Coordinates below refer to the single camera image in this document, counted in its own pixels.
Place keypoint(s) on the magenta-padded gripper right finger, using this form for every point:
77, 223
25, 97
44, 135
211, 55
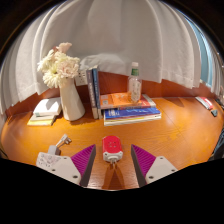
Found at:
160, 168

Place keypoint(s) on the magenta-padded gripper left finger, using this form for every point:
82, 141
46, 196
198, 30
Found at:
66, 168

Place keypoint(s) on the red and white power cube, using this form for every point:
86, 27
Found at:
112, 146

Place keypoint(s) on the grey plug adapter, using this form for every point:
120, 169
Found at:
54, 150

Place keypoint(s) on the white and yellow thick book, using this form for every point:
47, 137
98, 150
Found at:
133, 121

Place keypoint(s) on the yellow flat book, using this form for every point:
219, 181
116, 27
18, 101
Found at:
40, 120

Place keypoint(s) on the blue flat book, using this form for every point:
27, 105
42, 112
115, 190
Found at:
131, 112

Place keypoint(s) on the white flat book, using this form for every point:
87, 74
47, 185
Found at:
48, 106

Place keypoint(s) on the white ceramic vase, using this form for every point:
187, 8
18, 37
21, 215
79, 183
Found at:
71, 103

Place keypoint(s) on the grey upright book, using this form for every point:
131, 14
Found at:
90, 95

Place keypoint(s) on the small dark remote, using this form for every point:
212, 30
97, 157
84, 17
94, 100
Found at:
214, 112

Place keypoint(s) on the orange flat book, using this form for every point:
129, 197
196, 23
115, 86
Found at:
115, 100

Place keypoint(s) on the blue upright book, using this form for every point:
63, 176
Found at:
96, 90

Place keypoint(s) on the clear plastic bottle green cap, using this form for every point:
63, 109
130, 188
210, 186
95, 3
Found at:
134, 86

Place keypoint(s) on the white and pink flower bouquet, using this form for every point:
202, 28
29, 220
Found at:
61, 66

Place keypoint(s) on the blue curtain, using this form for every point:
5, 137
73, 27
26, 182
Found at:
206, 56

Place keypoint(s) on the white pleated curtain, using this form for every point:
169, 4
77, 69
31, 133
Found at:
133, 33

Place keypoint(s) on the white wall socket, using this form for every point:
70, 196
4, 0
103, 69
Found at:
81, 78

